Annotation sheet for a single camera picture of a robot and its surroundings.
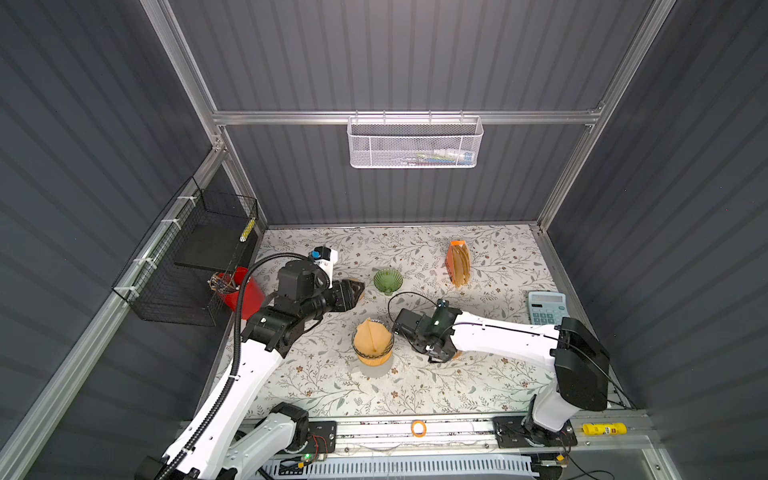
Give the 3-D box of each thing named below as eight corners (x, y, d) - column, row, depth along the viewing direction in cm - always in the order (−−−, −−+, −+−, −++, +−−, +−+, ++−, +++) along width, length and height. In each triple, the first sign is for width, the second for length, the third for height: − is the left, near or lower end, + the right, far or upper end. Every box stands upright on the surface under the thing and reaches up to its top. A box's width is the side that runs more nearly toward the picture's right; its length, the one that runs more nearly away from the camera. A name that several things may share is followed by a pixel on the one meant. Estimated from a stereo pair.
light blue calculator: (531, 324, 95) (534, 319, 93) (521, 296, 102) (525, 291, 99) (571, 324, 95) (576, 319, 93) (559, 296, 102) (563, 291, 99)
